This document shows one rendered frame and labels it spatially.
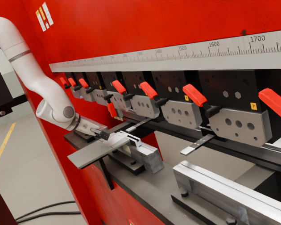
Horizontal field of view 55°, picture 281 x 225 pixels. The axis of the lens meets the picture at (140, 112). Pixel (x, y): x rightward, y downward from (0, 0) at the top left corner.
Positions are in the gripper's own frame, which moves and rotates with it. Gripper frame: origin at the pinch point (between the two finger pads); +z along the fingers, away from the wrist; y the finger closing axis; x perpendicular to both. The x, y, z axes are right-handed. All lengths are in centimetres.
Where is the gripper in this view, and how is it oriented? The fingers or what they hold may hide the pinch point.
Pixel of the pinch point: (101, 135)
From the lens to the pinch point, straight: 127.4
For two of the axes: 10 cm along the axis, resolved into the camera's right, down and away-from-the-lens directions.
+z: 6.9, 4.2, 5.9
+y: -6.2, -0.6, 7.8
